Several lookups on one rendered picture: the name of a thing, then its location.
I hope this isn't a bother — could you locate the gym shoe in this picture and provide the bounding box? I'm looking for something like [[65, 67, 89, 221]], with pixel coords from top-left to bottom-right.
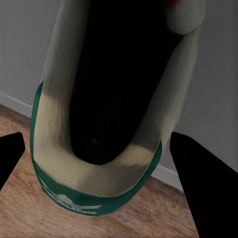
[[30, 0, 206, 218]]

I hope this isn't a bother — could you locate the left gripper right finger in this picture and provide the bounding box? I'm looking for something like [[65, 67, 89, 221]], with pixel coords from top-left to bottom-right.
[[170, 132, 238, 238]]

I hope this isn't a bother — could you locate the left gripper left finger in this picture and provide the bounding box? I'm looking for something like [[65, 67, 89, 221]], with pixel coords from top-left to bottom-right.
[[0, 132, 25, 190]]

